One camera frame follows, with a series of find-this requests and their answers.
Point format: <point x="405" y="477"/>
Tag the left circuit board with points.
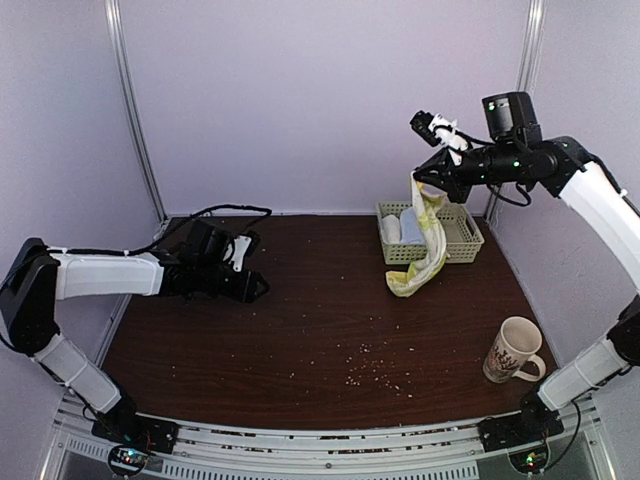
<point x="126" y="461"/>

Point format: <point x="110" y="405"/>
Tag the right aluminium corner post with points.
<point x="527" y="76"/>

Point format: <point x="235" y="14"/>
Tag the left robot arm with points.
<point x="210" y="262"/>

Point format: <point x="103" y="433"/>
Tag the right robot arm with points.
<point x="517" y="153"/>

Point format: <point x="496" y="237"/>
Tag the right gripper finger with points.
<point x="431" y="185"/>
<point x="433" y="166"/>

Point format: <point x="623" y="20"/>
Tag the aluminium front rail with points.
<point x="450" y="450"/>

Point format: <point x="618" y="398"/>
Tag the left aluminium corner post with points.
<point x="118" y="41"/>

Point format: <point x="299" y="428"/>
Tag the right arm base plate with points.
<point x="517" y="429"/>

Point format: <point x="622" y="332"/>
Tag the light blue rolled towel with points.
<point x="411" y="233"/>

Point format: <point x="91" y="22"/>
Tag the circuit board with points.
<point x="529" y="461"/>
<point x="126" y="461"/>

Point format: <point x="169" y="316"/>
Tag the green patterned towel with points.
<point x="425" y="206"/>

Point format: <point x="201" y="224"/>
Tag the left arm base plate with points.
<point x="143" y="433"/>

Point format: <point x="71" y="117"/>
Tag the white rolled towel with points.
<point x="391" y="229"/>

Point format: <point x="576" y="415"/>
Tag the green plastic basket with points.
<point x="463" y="236"/>

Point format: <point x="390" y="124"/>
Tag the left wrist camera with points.
<point x="240" y="247"/>

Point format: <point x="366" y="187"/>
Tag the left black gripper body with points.
<point x="233" y="290"/>

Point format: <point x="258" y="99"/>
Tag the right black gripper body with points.
<point x="460" y="187"/>

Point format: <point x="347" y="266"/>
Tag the cream mug red pattern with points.
<point x="514" y="352"/>

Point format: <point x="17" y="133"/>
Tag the right circuit board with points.
<point x="529" y="461"/>

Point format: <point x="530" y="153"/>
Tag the aluminium corner post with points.
<point x="527" y="76"/>
<point x="118" y="41"/>

